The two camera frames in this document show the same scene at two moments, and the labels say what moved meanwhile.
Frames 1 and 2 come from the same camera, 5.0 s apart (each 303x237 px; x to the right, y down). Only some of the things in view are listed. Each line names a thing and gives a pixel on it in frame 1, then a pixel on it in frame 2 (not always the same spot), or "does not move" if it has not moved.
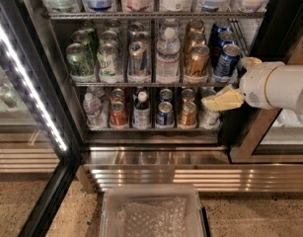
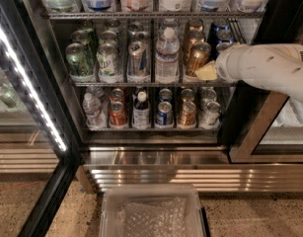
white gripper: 255,84 -> 227,65
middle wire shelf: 150,84 does not move
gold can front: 197,60 does not move
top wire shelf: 113,15 does not move
